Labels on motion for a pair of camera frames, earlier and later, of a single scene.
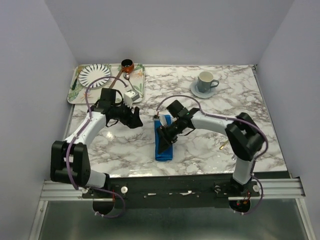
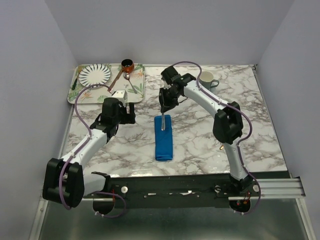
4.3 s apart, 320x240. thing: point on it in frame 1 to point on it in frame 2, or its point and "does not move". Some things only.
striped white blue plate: x=91 y=72 does not move
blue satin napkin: x=166 y=155 does not move
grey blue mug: x=205 y=79 does not move
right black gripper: x=165 y=139 to x=166 y=105
